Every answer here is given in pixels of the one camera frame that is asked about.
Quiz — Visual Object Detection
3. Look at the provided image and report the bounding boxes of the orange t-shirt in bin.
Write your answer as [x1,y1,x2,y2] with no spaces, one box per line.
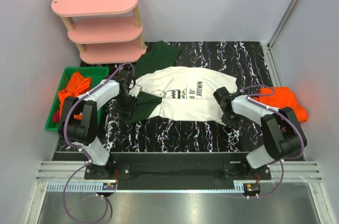
[55,72,93,122]

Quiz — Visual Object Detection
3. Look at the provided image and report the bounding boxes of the aluminium corner frame post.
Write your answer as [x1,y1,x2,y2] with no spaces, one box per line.
[267,0,299,49]

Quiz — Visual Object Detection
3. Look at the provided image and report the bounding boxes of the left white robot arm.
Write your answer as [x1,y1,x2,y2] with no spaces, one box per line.
[58,70,137,166]

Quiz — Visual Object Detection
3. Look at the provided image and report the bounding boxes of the orange folded t-shirt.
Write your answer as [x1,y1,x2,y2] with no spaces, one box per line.
[253,87,309,122]

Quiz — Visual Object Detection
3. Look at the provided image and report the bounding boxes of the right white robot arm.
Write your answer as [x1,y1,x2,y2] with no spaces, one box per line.
[213,87,307,171]

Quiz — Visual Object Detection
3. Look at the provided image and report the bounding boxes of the pink three-tier wooden shelf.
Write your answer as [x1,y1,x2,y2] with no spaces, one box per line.
[51,0,146,65]

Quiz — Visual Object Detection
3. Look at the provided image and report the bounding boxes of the magenta t-shirt in bin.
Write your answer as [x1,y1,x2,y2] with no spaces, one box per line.
[52,109,61,123]

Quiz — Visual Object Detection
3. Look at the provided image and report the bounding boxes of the white and green t-shirt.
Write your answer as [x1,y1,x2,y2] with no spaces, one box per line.
[120,41,237,124]

